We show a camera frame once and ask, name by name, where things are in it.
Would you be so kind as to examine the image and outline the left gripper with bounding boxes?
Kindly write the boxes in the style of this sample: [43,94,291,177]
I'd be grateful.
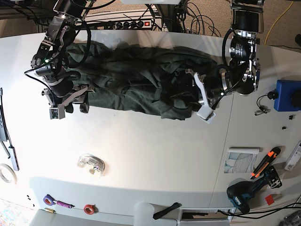
[185,69,232,124]

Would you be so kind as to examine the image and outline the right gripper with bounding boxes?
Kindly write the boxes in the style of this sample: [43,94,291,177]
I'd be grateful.
[42,79,95,120]

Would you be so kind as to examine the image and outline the dark green t-shirt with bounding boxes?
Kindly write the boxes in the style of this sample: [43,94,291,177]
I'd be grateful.
[66,42,217,120]

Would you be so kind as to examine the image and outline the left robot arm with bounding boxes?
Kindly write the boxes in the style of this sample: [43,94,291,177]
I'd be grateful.
[185,0,264,123]

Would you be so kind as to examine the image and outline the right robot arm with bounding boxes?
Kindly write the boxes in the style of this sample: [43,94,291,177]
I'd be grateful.
[24,0,97,119]

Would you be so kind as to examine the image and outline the grey usb hub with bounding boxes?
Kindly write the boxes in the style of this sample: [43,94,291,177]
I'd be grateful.
[8,146,19,171]

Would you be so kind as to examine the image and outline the paper instruction booklet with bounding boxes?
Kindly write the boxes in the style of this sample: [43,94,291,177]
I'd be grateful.
[223,147,260,174]

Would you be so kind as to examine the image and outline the blue box with black knob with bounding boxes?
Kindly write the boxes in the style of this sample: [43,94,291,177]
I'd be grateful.
[274,80,301,112]

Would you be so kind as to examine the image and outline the dark remote control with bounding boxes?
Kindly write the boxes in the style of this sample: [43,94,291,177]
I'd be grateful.
[0,106,8,142]

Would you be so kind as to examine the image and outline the black power strip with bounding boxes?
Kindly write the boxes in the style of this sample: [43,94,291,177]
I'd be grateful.
[103,20,153,30]

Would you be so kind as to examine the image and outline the orange black utility knife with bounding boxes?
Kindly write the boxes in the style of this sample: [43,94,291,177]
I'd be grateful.
[250,146,281,180]

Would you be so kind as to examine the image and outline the purple tape roll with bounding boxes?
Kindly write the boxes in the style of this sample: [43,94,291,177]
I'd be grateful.
[43,194,55,206]

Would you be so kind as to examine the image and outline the purple marker pen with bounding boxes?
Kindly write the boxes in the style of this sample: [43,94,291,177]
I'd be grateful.
[55,201,74,209]

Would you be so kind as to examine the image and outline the white tape roll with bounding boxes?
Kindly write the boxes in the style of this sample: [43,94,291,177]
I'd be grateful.
[0,163,17,184]

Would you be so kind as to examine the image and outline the red tape roll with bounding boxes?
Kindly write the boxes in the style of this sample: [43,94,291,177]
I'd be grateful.
[83,204,95,215]

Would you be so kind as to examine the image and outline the gold green small cylinder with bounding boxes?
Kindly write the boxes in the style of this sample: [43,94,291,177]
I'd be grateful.
[44,208,56,213]

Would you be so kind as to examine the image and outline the white rectangular device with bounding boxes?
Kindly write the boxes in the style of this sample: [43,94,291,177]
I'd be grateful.
[284,142,301,171]

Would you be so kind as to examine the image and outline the red square card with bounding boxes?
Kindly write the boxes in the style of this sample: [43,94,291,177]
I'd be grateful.
[265,194,275,206]

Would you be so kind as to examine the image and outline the black cable with carabiner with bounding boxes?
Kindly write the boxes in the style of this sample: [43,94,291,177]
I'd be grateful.
[254,91,278,116]

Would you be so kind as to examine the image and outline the yellow cable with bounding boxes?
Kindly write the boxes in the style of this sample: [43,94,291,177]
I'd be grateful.
[263,0,295,45]

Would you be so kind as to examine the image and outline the black cordless drill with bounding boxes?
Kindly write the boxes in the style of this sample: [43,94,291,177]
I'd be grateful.
[226,166,282,214]

